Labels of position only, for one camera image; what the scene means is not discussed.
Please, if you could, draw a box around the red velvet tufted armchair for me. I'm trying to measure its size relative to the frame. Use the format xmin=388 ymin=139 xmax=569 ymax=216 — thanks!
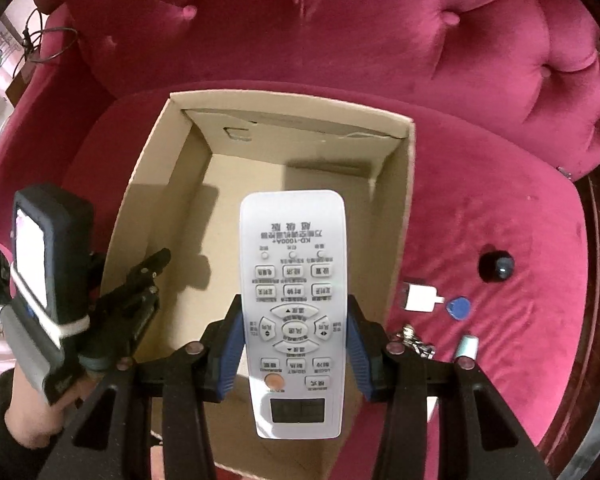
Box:
xmin=0 ymin=0 xmax=600 ymax=468

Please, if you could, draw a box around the small white charger plug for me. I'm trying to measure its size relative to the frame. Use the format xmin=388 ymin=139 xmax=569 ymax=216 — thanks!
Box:
xmin=403 ymin=283 xmax=445 ymax=313

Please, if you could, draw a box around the phone mounted on gripper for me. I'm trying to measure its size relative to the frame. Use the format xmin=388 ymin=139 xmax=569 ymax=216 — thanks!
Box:
xmin=0 ymin=184 xmax=96 ymax=391

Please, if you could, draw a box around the blue teardrop key fob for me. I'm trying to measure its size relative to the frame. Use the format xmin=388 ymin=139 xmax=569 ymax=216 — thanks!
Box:
xmin=445 ymin=297 xmax=471 ymax=321

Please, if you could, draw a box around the cardboard box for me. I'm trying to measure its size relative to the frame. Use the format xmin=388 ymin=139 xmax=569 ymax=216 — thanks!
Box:
xmin=102 ymin=89 xmax=415 ymax=479

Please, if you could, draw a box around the white and teal tube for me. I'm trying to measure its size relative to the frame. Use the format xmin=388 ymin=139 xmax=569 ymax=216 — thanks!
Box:
xmin=454 ymin=334 xmax=479 ymax=361

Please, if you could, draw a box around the black cable on armrest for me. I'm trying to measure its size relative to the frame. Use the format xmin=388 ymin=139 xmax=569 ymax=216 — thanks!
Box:
xmin=11 ymin=6 xmax=81 ymax=79

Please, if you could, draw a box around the person's left hand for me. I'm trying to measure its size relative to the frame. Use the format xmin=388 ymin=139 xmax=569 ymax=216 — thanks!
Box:
xmin=4 ymin=365 xmax=99 ymax=450

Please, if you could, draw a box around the white remote control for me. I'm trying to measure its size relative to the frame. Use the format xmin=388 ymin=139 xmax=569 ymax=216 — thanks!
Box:
xmin=239 ymin=190 xmax=348 ymax=440

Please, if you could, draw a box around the metal keychain with charms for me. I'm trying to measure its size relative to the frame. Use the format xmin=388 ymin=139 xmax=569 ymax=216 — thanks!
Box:
xmin=392 ymin=323 xmax=437 ymax=360

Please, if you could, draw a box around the large white charger plug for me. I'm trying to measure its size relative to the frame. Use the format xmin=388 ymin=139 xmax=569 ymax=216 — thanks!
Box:
xmin=426 ymin=396 xmax=438 ymax=422

